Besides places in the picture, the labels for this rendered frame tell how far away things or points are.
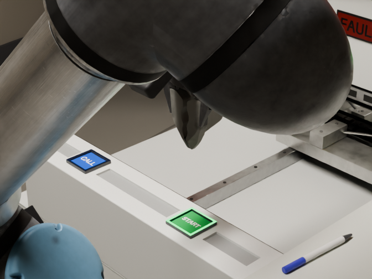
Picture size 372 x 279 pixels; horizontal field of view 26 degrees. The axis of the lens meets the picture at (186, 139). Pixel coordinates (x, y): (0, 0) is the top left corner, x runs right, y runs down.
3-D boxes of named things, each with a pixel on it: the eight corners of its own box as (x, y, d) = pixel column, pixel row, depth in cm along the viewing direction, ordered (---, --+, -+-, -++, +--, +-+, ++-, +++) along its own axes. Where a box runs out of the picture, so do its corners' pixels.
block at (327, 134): (333, 130, 168) (334, 118, 167) (346, 136, 166) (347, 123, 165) (308, 143, 163) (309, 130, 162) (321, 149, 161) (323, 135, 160)
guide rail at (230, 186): (315, 145, 175) (316, 132, 174) (323, 148, 174) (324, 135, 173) (139, 234, 145) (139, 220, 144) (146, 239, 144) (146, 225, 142)
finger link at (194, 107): (228, 145, 118) (230, 87, 113) (200, 158, 114) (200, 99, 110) (213, 138, 120) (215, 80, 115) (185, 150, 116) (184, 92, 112)
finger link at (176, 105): (213, 138, 120) (215, 80, 115) (185, 150, 116) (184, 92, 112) (199, 130, 122) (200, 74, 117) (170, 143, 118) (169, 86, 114)
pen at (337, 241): (349, 230, 119) (281, 265, 111) (354, 233, 118) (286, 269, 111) (348, 235, 120) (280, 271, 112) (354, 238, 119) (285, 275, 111)
